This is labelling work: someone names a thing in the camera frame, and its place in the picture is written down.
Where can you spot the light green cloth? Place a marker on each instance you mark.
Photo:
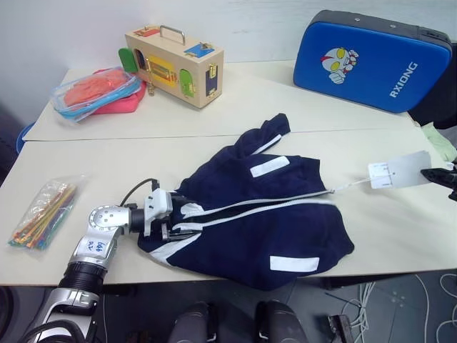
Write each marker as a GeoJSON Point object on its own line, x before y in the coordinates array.
{"type": "Point", "coordinates": [441, 141]}

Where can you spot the pink folded cloth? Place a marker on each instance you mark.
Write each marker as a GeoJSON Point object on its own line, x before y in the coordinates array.
{"type": "Point", "coordinates": [123, 103]}

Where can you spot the blue round stool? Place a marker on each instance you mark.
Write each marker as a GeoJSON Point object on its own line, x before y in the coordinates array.
{"type": "Point", "coordinates": [24, 132]}

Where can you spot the navy blue zip jacket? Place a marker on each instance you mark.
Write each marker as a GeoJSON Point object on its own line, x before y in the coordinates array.
{"type": "Point", "coordinates": [257, 228]}

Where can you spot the blue padded cartoon shield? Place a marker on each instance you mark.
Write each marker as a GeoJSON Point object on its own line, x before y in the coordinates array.
{"type": "Point", "coordinates": [367, 60]}

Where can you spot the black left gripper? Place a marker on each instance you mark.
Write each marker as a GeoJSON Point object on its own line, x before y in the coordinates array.
{"type": "Point", "coordinates": [178, 203]}

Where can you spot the dark rounded shape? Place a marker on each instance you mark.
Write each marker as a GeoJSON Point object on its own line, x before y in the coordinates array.
{"type": "Point", "coordinates": [194, 323]}
{"type": "Point", "coordinates": [282, 323]}

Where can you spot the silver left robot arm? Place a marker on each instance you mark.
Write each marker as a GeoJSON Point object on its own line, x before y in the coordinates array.
{"type": "Point", "coordinates": [101, 218]}

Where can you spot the clear bag with orange cloth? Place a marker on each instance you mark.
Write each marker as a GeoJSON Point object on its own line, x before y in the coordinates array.
{"type": "Point", "coordinates": [94, 93]}

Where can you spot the white paper hang tag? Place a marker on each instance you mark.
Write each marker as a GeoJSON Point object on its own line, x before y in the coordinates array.
{"type": "Point", "coordinates": [400, 170]}

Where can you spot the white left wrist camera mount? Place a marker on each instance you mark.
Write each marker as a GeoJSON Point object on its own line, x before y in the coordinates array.
{"type": "Point", "coordinates": [159, 206]}

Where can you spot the wooden lock busy box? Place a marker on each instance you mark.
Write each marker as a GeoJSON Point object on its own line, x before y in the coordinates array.
{"type": "Point", "coordinates": [178, 68]}

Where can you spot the brown floor block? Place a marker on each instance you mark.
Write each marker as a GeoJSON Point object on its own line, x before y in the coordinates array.
{"type": "Point", "coordinates": [341, 327]}

